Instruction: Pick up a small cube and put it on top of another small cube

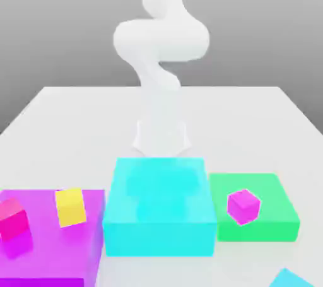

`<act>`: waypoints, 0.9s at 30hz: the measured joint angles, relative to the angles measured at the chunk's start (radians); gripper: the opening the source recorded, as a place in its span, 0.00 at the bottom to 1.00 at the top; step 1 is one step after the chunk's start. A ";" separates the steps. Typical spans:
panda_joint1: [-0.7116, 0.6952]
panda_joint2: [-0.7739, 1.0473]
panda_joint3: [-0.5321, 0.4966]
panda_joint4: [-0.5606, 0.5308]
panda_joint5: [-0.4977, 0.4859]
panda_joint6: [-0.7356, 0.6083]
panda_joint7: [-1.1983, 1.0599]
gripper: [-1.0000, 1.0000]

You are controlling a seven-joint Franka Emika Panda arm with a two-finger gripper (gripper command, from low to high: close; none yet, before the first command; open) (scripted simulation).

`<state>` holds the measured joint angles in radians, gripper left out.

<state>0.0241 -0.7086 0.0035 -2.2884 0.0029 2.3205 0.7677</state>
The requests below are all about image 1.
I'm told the small magenta cube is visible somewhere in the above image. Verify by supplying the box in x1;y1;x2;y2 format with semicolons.
226;189;262;226

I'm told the small yellow cube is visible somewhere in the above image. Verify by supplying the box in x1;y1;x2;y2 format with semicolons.
54;187;87;228

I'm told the small pink cube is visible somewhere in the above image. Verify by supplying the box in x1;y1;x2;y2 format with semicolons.
0;197;30;242

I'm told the small light blue cube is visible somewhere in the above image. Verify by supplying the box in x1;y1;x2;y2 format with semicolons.
268;267;316;287

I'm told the large cyan box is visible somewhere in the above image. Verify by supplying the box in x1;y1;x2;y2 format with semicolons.
102;157;218;257

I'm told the large green box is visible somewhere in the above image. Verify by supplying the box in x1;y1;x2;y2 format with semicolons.
208;172;301;243

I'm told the large magenta box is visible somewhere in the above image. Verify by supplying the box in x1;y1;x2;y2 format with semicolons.
0;189;106;287

